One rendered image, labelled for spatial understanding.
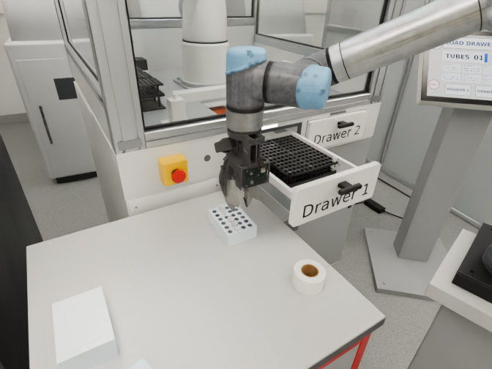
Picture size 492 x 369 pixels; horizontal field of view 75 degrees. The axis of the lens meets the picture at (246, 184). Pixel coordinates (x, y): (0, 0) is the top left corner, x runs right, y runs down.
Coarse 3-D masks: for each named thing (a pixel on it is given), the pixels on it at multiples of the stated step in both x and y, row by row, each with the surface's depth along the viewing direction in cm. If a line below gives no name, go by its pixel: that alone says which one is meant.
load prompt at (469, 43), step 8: (456, 40) 128; (464, 40) 128; (472, 40) 127; (480, 40) 127; (488, 40) 126; (456, 48) 128; (464, 48) 127; (472, 48) 127; (480, 48) 126; (488, 48) 126
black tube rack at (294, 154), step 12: (264, 144) 101; (276, 144) 101; (288, 144) 101; (300, 144) 102; (264, 156) 94; (276, 156) 94; (288, 156) 94; (300, 156) 95; (312, 156) 95; (324, 156) 96; (276, 168) 94; (288, 168) 88; (300, 168) 88; (324, 168) 95; (288, 180) 87; (300, 180) 89; (312, 180) 90
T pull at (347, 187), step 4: (340, 184) 79; (344, 184) 79; (348, 184) 79; (356, 184) 79; (360, 184) 79; (340, 188) 80; (344, 188) 78; (348, 188) 78; (352, 188) 78; (356, 188) 79; (360, 188) 80; (340, 192) 77; (344, 192) 77; (348, 192) 78
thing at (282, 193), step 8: (272, 136) 109; (280, 136) 111; (296, 136) 110; (312, 144) 104; (328, 152) 99; (344, 160) 94; (336, 168) 97; (344, 168) 94; (272, 176) 85; (264, 184) 89; (272, 184) 85; (280, 184) 82; (272, 192) 86; (280, 192) 82; (288, 192) 80; (280, 200) 83; (288, 200) 80; (288, 208) 81
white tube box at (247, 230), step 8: (216, 208) 89; (240, 208) 89; (208, 216) 89; (216, 216) 87; (224, 216) 86; (232, 216) 87; (240, 216) 86; (216, 224) 85; (224, 224) 84; (240, 224) 85; (248, 224) 84; (224, 232) 81; (232, 232) 81; (240, 232) 81; (248, 232) 82; (224, 240) 82; (232, 240) 80; (240, 240) 82
